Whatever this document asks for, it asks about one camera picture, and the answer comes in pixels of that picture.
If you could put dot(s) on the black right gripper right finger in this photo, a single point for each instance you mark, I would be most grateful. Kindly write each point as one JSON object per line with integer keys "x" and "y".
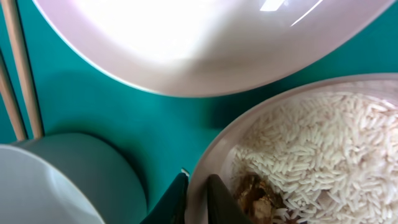
{"x": 222, "y": 207}

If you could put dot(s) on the white rice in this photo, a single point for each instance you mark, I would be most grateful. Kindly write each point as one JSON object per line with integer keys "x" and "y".
{"x": 331, "y": 156}

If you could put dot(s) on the pink bowl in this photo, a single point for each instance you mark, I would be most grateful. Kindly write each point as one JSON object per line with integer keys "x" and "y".
{"x": 217, "y": 157}

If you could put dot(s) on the brown food piece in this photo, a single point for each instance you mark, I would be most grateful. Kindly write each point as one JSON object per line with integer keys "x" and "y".
{"x": 257, "y": 199}

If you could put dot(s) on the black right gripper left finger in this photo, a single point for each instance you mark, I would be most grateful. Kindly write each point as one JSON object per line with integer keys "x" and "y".
{"x": 170, "y": 209}

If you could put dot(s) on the grey round bowl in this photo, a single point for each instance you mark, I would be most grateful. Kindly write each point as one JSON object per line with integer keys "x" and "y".
{"x": 68, "y": 178}

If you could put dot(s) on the white round plate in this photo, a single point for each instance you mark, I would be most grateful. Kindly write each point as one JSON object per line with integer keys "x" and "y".
{"x": 197, "y": 48}

